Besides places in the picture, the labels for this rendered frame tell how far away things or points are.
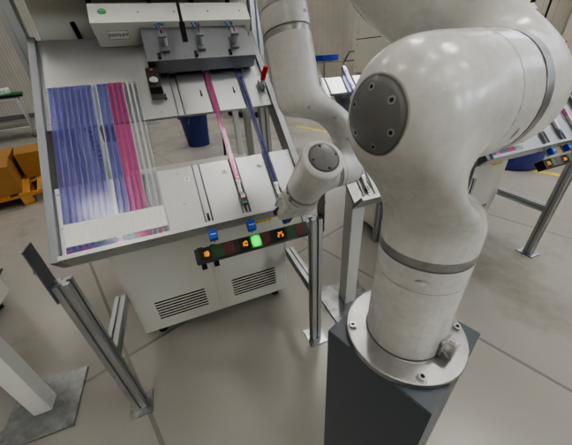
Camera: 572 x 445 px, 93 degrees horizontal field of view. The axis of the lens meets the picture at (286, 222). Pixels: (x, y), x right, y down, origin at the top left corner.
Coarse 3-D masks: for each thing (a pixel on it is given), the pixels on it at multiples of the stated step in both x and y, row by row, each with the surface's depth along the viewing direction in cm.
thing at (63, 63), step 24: (48, 48) 83; (72, 48) 85; (96, 48) 87; (120, 48) 89; (48, 72) 81; (72, 72) 83; (96, 72) 84; (120, 72) 86; (144, 72) 88; (192, 72) 92; (216, 72) 94; (144, 96) 85; (168, 96) 87; (192, 96) 89; (216, 96) 91; (240, 96) 93; (264, 96) 95; (48, 120) 77
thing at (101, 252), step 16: (272, 208) 80; (208, 224) 75; (224, 224) 78; (240, 224) 83; (128, 240) 69; (144, 240) 70; (160, 240) 74; (176, 240) 78; (64, 256) 65; (80, 256) 66; (96, 256) 70; (112, 256) 74
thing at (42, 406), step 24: (0, 336) 89; (0, 360) 87; (24, 360) 96; (0, 384) 91; (24, 384) 94; (48, 384) 112; (72, 384) 112; (24, 408) 105; (48, 408) 103; (72, 408) 104; (24, 432) 98; (48, 432) 98
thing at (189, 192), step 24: (192, 168) 81; (216, 168) 83; (240, 168) 84; (264, 168) 86; (288, 168) 88; (168, 192) 77; (192, 192) 79; (216, 192) 80; (264, 192) 83; (168, 216) 75; (192, 216) 77; (216, 216) 78
